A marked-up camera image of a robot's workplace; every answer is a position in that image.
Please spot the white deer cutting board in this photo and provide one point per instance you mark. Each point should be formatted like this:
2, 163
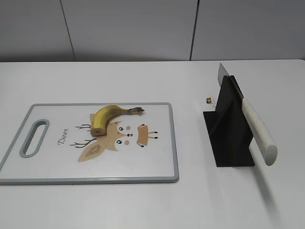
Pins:
53, 146

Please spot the black knife stand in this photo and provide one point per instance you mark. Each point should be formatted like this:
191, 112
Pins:
229, 132

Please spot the yellow banana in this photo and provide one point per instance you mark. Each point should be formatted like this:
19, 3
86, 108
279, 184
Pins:
102, 118

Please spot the white handled kitchen knife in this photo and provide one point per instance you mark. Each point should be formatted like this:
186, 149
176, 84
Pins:
258, 128

